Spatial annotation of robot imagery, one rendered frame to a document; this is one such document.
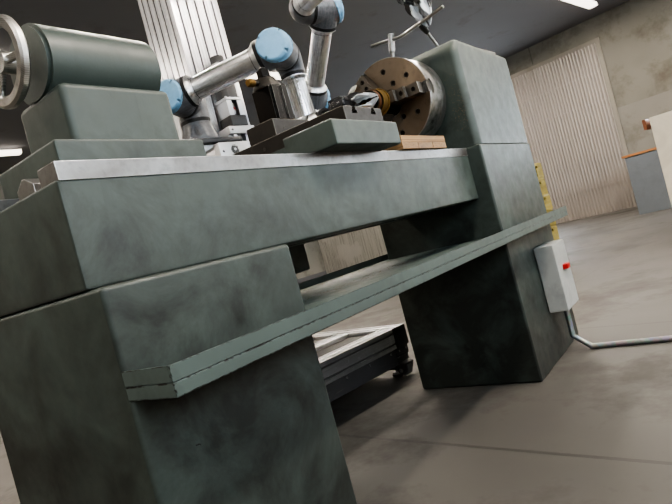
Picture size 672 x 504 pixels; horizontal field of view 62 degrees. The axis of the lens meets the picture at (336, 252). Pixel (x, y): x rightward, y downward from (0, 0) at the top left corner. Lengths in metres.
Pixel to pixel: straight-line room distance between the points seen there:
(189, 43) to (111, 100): 1.57
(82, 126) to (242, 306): 0.39
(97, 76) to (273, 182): 0.37
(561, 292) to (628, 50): 8.18
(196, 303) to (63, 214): 0.23
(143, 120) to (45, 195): 0.28
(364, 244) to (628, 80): 5.29
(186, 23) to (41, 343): 1.91
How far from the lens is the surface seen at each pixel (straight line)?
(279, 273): 1.04
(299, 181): 1.20
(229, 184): 1.05
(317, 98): 2.62
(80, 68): 1.09
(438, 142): 1.83
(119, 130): 1.06
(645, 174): 8.33
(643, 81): 10.17
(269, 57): 2.03
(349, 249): 7.10
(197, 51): 2.63
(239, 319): 0.95
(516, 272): 2.08
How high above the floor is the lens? 0.65
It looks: 1 degrees down
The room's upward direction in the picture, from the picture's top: 15 degrees counter-clockwise
